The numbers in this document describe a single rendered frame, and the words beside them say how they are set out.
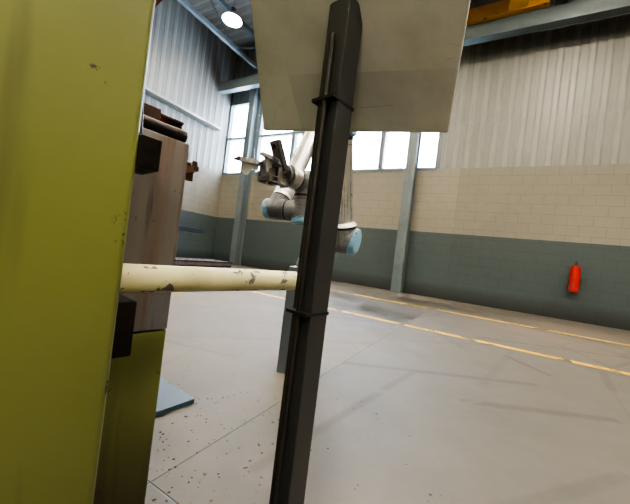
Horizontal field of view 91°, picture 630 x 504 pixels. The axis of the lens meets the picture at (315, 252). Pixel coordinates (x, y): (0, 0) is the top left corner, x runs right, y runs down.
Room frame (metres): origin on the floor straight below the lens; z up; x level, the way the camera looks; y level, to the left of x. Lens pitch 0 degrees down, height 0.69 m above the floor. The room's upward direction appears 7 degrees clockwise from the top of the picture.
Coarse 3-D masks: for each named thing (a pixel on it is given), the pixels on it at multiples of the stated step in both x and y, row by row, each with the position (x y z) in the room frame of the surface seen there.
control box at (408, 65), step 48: (288, 0) 0.49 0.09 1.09; (336, 0) 0.47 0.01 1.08; (384, 0) 0.46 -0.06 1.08; (432, 0) 0.44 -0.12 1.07; (288, 48) 0.52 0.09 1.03; (384, 48) 0.48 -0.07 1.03; (432, 48) 0.47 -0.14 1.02; (288, 96) 0.56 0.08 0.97; (384, 96) 0.52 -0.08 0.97; (432, 96) 0.50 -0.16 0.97
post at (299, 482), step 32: (352, 0) 0.45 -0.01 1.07; (352, 32) 0.46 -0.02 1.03; (352, 64) 0.47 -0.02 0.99; (352, 96) 0.48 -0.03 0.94; (320, 192) 0.46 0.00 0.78; (320, 224) 0.45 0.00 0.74; (320, 256) 0.45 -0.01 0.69; (320, 288) 0.46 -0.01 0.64; (320, 320) 0.47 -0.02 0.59; (288, 352) 0.47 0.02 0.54; (320, 352) 0.48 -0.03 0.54; (288, 448) 0.46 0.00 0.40; (288, 480) 0.45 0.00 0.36
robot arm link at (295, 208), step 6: (294, 198) 1.27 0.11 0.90; (300, 198) 1.24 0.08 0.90; (288, 204) 1.27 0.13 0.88; (294, 204) 1.26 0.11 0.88; (300, 204) 1.24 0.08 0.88; (288, 210) 1.26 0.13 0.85; (294, 210) 1.25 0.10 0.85; (300, 210) 1.24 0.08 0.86; (288, 216) 1.27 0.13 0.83; (294, 216) 1.25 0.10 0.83; (300, 216) 1.24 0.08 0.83; (294, 222) 1.25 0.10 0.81; (300, 222) 1.24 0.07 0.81
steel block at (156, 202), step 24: (168, 144) 0.70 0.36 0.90; (168, 168) 0.70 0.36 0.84; (144, 192) 0.67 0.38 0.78; (168, 192) 0.71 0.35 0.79; (144, 216) 0.68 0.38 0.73; (168, 216) 0.71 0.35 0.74; (144, 240) 0.68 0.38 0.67; (168, 240) 0.72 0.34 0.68; (168, 264) 0.72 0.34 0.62; (144, 312) 0.69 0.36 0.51; (168, 312) 0.74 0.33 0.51
